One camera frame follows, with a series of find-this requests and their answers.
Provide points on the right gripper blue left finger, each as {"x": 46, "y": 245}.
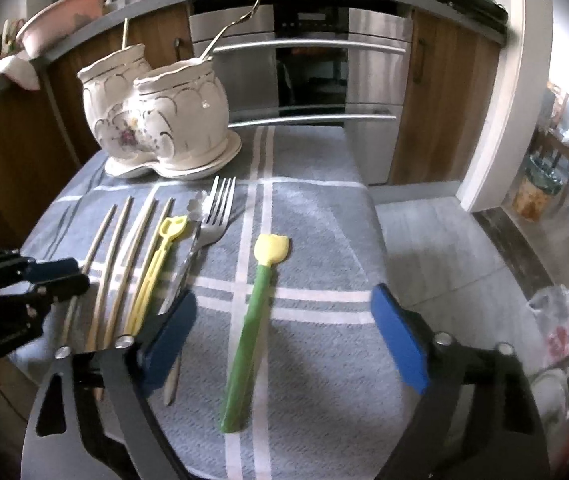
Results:
{"x": 162, "y": 339}

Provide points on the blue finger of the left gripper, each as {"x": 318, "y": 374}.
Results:
{"x": 59, "y": 289}
{"x": 51, "y": 270}

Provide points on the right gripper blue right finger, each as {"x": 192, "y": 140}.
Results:
{"x": 406, "y": 336}

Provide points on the wooden chopstick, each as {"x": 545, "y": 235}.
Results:
{"x": 146, "y": 263}
{"x": 92, "y": 337}
{"x": 127, "y": 262}
{"x": 95, "y": 243}

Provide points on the silver fork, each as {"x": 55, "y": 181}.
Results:
{"x": 217, "y": 212}

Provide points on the green yellow plastic spoon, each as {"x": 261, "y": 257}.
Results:
{"x": 269, "y": 249}

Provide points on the silver flower spoon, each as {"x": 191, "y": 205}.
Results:
{"x": 195, "y": 214}

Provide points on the grey plaid table cloth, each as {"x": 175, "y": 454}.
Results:
{"x": 328, "y": 401}

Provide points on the plastic bag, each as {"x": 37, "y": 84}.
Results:
{"x": 550, "y": 307}

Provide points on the white pink towel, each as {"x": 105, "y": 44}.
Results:
{"x": 19, "y": 71}

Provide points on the white floral ceramic utensil holder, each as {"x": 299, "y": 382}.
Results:
{"x": 172, "y": 120}

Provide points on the floral trash bin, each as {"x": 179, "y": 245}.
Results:
{"x": 539, "y": 185}

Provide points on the pink basin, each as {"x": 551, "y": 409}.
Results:
{"x": 57, "y": 21}

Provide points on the stainless steel oven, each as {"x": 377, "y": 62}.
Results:
{"x": 314, "y": 65}

